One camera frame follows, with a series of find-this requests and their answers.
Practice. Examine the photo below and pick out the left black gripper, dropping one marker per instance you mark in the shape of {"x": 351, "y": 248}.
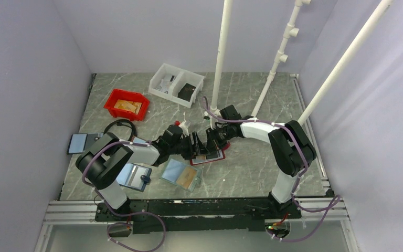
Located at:
{"x": 200, "y": 149}

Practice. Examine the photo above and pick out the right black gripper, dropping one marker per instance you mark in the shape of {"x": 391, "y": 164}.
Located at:
{"x": 213, "y": 144}

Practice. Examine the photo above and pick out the red card holder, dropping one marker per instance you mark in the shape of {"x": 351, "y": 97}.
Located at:
{"x": 210, "y": 158}

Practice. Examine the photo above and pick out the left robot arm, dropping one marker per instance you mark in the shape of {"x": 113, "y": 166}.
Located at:
{"x": 101, "y": 163}

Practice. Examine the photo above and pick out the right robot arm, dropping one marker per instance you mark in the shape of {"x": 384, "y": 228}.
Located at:
{"x": 291, "y": 147}

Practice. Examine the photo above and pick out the black cards in bin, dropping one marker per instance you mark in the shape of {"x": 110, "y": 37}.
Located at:
{"x": 186, "y": 92}

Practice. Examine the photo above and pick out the gold cards in red bin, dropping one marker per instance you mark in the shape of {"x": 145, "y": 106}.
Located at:
{"x": 129, "y": 106}

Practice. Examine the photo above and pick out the white divided plastic bin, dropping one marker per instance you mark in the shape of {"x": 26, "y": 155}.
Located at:
{"x": 182, "y": 76}

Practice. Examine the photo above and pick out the red plastic bin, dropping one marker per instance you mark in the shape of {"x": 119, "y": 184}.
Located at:
{"x": 129, "y": 96}

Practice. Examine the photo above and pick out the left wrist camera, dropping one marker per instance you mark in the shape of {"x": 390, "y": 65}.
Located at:
{"x": 184, "y": 125}

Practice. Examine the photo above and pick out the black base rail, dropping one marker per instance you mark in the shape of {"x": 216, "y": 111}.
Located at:
{"x": 250, "y": 213}

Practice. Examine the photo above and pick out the aluminium frame rail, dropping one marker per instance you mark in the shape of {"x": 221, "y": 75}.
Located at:
{"x": 83, "y": 212}

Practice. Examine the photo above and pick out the white pvc pipe frame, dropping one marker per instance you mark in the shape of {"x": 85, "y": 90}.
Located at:
{"x": 292, "y": 31}

